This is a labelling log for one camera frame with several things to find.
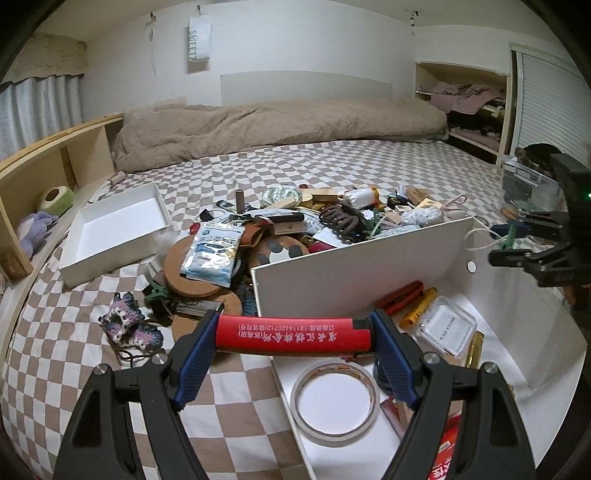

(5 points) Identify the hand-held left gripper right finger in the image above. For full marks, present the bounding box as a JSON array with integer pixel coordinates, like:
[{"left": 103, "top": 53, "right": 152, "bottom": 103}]
[{"left": 369, "top": 308, "right": 539, "bottom": 480}]

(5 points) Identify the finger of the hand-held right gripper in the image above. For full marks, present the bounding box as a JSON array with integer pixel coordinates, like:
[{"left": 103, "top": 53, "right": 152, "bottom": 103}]
[
  {"left": 493, "top": 209, "right": 574, "bottom": 241},
  {"left": 488, "top": 239, "right": 576, "bottom": 285}
]

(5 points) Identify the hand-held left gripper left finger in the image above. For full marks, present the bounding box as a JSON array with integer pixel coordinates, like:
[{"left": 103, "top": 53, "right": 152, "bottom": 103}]
[{"left": 54, "top": 310, "right": 227, "bottom": 480}]

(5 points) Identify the green clip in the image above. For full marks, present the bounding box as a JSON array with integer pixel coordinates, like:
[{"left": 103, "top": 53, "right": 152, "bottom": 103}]
[{"left": 491, "top": 223, "right": 520, "bottom": 250}]

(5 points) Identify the white cord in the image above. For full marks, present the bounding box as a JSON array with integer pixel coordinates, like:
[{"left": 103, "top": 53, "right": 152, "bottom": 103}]
[{"left": 462, "top": 215, "right": 504, "bottom": 253}]

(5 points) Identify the gold lighter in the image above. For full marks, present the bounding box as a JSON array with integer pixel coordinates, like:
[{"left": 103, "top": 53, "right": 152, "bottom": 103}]
[{"left": 464, "top": 331, "right": 486, "bottom": 369}]

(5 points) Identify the white storage box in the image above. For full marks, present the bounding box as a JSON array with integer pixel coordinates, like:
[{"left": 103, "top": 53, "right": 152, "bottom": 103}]
[{"left": 249, "top": 216, "right": 588, "bottom": 480}]

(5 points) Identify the red lighter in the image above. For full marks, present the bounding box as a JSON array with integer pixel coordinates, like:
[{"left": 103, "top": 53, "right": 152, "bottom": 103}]
[{"left": 215, "top": 313, "right": 378, "bottom": 356}]

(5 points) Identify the clear storage bin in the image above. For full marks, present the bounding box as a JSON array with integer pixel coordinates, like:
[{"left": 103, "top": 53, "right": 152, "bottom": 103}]
[{"left": 501, "top": 152, "right": 570, "bottom": 219}]

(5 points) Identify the silver black lighter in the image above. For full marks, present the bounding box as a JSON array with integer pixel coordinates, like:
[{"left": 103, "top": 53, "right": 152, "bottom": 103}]
[{"left": 172, "top": 299, "right": 225, "bottom": 319}]

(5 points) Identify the clear plastic case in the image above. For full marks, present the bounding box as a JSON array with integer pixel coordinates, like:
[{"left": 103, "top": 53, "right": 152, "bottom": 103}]
[{"left": 413, "top": 295, "right": 478, "bottom": 356}]

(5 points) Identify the yellow tube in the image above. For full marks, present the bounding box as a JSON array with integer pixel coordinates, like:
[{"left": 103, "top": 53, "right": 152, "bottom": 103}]
[{"left": 400, "top": 287, "right": 439, "bottom": 328}]

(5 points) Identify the slim red tube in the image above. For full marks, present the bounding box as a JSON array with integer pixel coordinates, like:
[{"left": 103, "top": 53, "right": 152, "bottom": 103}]
[{"left": 376, "top": 280, "right": 425, "bottom": 315}]

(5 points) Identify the purple crocheted flower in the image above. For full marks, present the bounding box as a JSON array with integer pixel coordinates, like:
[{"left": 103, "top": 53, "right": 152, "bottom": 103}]
[{"left": 99, "top": 292, "right": 163, "bottom": 350}]

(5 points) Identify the clear tape roll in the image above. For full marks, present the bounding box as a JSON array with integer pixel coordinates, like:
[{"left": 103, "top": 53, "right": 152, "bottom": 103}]
[{"left": 290, "top": 361, "right": 380, "bottom": 437}]

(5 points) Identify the red cigarette pack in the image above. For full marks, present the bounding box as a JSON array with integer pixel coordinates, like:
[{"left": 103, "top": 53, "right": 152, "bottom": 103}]
[{"left": 381, "top": 395, "right": 467, "bottom": 480}]

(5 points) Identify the blue white mask packet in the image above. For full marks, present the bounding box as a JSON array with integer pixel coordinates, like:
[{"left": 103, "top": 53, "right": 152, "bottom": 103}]
[{"left": 180, "top": 222, "right": 243, "bottom": 289}]

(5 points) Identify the white crumpled plastic bag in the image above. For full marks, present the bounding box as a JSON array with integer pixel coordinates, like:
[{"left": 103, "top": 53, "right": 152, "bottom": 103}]
[{"left": 400, "top": 202, "right": 447, "bottom": 227}]

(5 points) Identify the white slatted door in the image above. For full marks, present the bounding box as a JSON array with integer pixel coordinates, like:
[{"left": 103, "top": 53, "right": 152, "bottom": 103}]
[{"left": 507, "top": 41, "right": 591, "bottom": 163}]

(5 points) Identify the panda cork coaster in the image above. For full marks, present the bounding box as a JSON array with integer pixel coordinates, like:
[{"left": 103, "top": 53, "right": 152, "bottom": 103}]
[{"left": 251, "top": 235, "right": 311, "bottom": 278}]

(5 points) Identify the brown leather holder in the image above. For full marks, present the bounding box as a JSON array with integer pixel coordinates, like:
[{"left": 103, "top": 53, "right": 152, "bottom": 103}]
[{"left": 239, "top": 224, "right": 271, "bottom": 248}]

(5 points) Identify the brown hair claw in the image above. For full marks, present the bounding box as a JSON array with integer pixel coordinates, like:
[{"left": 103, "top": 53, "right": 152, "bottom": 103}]
[{"left": 320, "top": 204, "right": 363, "bottom": 243}]

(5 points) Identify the pink pile of clothes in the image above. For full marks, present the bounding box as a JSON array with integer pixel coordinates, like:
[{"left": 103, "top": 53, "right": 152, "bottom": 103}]
[{"left": 431, "top": 82, "right": 507, "bottom": 114}]

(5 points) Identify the white shallow box lid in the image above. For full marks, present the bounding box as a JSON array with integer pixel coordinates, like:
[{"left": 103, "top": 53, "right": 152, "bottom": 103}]
[{"left": 58, "top": 182, "right": 175, "bottom": 289}]

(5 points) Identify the black labelled box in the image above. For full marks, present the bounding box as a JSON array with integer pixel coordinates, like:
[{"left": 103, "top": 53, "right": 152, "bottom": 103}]
[{"left": 256, "top": 212, "right": 306, "bottom": 234}]

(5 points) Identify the white roll with orange cap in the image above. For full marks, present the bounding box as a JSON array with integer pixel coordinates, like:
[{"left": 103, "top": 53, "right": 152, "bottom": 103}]
[{"left": 344, "top": 186, "right": 382, "bottom": 209}]

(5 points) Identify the green patterned crumpled bag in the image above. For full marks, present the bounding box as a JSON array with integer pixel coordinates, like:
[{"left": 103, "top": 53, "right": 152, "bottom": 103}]
[{"left": 262, "top": 186, "right": 301, "bottom": 209}]

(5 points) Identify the cream closet shelf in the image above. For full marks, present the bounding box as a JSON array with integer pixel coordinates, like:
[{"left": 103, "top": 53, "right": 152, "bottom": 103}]
[{"left": 414, "top": 62, "right": 513, "bottom": 165}]

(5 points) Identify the checkered bed sheet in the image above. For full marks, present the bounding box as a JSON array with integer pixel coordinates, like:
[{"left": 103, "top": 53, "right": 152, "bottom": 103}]
[{"left": 0, "top": 138, "right": 509, "bottom": 480}]

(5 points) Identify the purple plush toy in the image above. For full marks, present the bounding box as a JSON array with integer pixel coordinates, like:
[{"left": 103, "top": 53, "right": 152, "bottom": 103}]
[{"left": 18, "top": 211, "right": 59, "bottom": 260}]

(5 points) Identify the green round plush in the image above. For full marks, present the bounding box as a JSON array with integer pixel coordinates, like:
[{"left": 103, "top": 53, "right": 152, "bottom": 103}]
[{"left": 37, "top": 185, "right": 75, "bottom": 218}]

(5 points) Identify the beige quilted blanket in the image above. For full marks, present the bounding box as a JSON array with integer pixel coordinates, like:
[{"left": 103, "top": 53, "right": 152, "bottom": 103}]
[{"left": 113, "top": 96, "right": 450, "bottom": 174}]

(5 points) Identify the wooden bedside shelf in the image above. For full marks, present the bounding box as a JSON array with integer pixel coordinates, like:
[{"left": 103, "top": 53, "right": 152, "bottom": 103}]
[{"left": 0, "top": 114, "right": 125, "bottom": 283}]

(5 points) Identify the white headboard panel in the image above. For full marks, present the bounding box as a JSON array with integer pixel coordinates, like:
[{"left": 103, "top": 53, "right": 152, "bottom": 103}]
[{"left": 220, "top": 69, "right": 394, "bottom": 108}]

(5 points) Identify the white curtain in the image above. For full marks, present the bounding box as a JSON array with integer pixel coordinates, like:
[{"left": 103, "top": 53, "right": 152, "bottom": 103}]
[{"left": 0, "top": 74, "right": 84, "bottom": 163}]

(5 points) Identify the white hanging paper bag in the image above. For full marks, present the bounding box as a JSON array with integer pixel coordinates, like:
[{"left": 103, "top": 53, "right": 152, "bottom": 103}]
[{"left": 187, "top": 17, "right": 212, "bottom": 74}]

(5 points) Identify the beige printed curtain valance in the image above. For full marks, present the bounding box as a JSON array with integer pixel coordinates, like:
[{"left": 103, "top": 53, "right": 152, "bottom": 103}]
[{"left": 4, "top": 32, "right": 89, "bottom": 85}]

